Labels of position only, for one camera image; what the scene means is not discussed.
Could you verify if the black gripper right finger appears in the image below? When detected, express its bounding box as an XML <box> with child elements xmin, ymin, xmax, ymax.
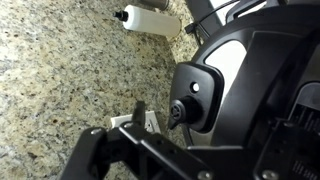
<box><xmin>253</xmin><ymin>120</ymin><xmax>320</xmax><ymax>180</ymax></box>

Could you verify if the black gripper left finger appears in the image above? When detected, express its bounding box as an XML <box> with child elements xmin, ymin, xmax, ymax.
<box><xmin>59</xmin><ymin>100</ymin><xmax>211</xmax><ymax>180</ymax></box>

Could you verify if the white outlet plate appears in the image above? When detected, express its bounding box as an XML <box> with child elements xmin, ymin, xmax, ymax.
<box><xmin>109</xmin><ymin>110</ymin><xmax>162</xmax><ymax>134</ymax></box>

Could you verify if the white bottle with black cap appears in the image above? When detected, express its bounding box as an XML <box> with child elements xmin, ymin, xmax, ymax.
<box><xmin>113</xmin><ymin>4</ymin><xmax>183</xmax><ymax>38</ymax></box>

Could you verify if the metal cylinder container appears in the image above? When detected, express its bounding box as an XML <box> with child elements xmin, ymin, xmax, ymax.
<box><xmin>138</xmin><ymin>0</ymin><xmax>171</xmax><ymax>11</ymax></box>

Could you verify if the black power cord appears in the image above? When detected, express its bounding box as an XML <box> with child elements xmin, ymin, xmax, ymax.
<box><xmin>184</xmin><ymin>0</ymin><xmax>241</xmax><ymax>46</ymax></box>

